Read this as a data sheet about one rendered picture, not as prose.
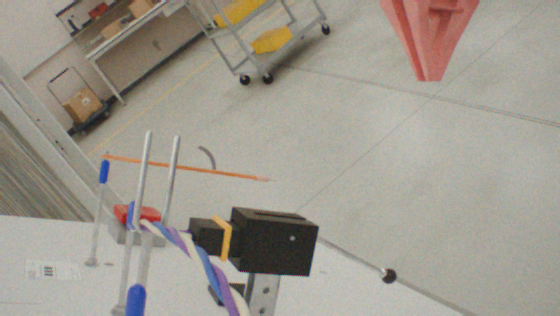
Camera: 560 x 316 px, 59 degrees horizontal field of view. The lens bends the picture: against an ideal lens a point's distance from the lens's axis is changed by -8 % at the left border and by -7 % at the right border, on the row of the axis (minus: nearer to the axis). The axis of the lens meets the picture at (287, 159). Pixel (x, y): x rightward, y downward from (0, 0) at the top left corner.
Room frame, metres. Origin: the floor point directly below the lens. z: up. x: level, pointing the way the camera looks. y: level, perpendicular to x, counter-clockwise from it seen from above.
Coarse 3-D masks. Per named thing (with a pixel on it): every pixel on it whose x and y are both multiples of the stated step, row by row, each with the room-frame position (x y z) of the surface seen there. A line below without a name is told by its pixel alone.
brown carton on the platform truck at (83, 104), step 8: (88, 88) 7.56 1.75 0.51; (72, 96) 7.90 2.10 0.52; (80, 96) 7.48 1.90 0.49; (88, 96) 7.52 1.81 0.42; (64, 104) 7.72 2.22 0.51; (72, 104) 7.41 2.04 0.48; (80, 104) 7.44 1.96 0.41; (88, 104) 7.48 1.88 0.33; (96, 104) 7.53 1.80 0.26; (72, 112) 7.54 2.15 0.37; (80, 112) 7.41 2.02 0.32; (88, 112) 7.45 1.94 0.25; (80, 120) 7.43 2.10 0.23
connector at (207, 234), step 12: (192, 228) 0.34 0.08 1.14; (204, 228) 0.33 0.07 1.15; (216, 228) 0.33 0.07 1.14; (240, 228) 0.34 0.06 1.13; (192, 240) 0.33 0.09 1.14; (204, 240) 0.32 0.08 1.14; (216, 240) 0.33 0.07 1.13; (240, 240) 0.33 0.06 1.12; (216, 252) 0.32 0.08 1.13; (228, 252) 0.33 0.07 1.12
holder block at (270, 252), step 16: (240, 208) 0.36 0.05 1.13; (240, 224) 0.34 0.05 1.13; (256, 224) 0.33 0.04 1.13; (272, 224) 0.33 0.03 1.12; (288, 224) 0.33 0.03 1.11; (304, 224) 0.33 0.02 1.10; (256, 240) 0.32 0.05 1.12; (272, 240) 0.33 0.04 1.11; (288, 240) 0.33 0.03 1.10; (304, 240) 0.33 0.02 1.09; (240, 256) 0.32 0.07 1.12; (256, 256) 0.32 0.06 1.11; (272, 256) 0.32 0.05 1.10; (288, 256) 0.32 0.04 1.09; (304, 256) 0.33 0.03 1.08; (256, 272) 0.32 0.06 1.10; (272, 272) 0.32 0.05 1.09; (288, 272) 0.32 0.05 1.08; (304, 272) 0.32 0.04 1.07
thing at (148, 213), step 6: (120, 204) 0.57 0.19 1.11; (126, 204) 0.58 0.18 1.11; (114, 210) 0.57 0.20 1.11; (120, 210) 0.54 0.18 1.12; (126, 210) 0.55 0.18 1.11; (144, 210) 0.56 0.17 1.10; (150, 210) 0.56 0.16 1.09; (156, 210) 0.57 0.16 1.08; (120, 216) 0.54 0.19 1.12; (126, 216) 0.53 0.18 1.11; (144, 216) 0.53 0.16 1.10; (150, 216) 0.54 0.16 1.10; (156, 216) 0.54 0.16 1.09; (150, 222) 0.53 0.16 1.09
